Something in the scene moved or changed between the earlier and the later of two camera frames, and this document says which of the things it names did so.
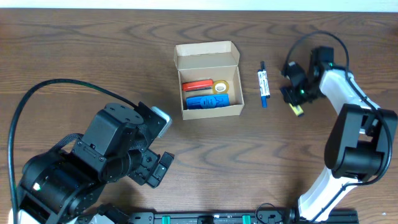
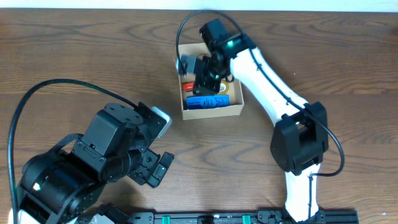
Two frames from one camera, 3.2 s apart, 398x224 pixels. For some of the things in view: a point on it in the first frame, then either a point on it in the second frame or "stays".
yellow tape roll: (221, 86) stays
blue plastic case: (207, 101) stays
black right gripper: (291, 94) to (205, 86)
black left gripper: (141, 172) stays
